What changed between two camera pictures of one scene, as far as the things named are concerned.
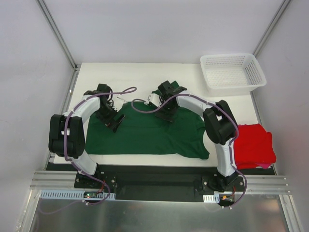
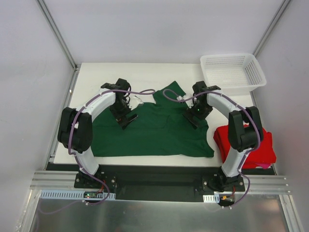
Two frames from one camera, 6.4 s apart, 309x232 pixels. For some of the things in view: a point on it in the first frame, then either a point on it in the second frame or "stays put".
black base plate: (160, 182) stays put
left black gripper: (113, 121) to (127, 120)
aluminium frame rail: (47, 180) stays put
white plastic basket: (231, 73) stays put
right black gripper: (165, 116) to (194, 120)
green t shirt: (144, 131) stays put
